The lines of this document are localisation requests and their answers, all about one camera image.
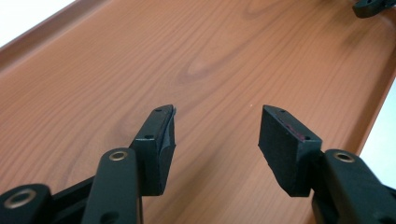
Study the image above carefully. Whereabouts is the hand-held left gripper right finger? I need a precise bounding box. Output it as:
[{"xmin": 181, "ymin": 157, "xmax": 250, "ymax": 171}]
[{"xmin": 258, "ymin": 104, "xmax": 323, "ymax": 198}]

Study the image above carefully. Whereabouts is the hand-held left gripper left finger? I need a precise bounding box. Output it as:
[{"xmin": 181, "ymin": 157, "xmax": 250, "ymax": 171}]
[{"xmin": 129, "ymin": 104, "xmax": 177, "ymax": 197}]

